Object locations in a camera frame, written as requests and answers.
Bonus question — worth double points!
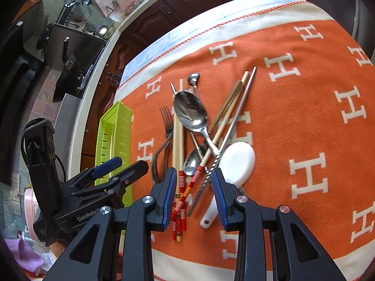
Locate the brown chopsticks red-striped ends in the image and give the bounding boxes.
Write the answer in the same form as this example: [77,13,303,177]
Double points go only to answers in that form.
[187,70,255,215]

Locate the stainless steel stove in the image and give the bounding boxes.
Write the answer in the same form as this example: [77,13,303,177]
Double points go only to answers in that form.
[44,23,106,78]

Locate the steel fork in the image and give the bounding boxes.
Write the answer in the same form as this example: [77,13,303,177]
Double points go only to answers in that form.
[151,106,175,186]

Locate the large steel spoon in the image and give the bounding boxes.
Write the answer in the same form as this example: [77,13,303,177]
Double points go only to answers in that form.
[173,91,221,157]

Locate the black pouch with rivet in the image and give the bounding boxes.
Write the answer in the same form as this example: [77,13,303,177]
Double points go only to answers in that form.
[53,52,81,103]

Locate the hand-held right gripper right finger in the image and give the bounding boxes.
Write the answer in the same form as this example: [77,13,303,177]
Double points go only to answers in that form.
[211,168,348,281]

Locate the purple cloth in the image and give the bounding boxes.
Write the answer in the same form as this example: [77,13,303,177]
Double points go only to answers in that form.
[4,238,46,277]

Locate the brown wooden chopstick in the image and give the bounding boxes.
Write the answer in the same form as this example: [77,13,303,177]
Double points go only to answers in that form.
[207,71,250,133]
[209,79,242,129]

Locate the long-handled steel spoon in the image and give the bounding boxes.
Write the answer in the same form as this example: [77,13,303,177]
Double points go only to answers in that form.
[170,82,207,177]

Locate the pale blue tablecloth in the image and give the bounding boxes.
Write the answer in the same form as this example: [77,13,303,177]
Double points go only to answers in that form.
[121,0,299,82]

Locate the orange letter-print blanket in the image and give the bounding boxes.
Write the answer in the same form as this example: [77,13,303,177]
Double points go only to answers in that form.
[113,2,375,281]

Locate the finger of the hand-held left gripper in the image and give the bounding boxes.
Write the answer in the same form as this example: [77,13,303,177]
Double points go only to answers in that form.
[61,156,124,193]
[73,160,150,212]

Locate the brown wooden kitchen cabinets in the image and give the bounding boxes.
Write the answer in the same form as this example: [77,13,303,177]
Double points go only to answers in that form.
[80,0,283,170]

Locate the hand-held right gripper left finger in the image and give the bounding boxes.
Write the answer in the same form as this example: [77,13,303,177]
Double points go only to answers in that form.
[42,167,178,281]

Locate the green plastic utensil tray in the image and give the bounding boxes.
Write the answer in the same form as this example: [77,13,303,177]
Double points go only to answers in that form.
[94,100,136,235]

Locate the white kitchen countertop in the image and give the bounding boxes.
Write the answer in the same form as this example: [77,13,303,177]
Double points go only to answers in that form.
[70,0,206,167]

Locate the white ceramic spoon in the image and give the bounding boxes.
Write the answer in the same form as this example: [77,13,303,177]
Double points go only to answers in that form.
[200,142,256,229]

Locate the tiny steel spoon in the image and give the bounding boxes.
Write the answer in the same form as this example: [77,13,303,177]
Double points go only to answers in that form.
[187,73,203,101]

